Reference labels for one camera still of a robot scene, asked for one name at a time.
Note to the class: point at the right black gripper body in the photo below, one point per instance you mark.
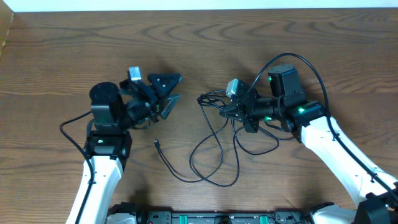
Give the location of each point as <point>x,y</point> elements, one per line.
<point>249,109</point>

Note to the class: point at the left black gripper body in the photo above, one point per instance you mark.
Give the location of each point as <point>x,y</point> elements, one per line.
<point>150,97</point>

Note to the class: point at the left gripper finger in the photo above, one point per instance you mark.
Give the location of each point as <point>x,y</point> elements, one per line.
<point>163,84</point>
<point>170,103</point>

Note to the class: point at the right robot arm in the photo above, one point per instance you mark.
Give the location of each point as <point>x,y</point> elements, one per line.
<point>372,190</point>

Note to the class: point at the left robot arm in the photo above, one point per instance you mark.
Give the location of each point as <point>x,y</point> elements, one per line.
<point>117,109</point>

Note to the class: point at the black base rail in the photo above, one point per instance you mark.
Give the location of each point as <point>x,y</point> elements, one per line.
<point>125,213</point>

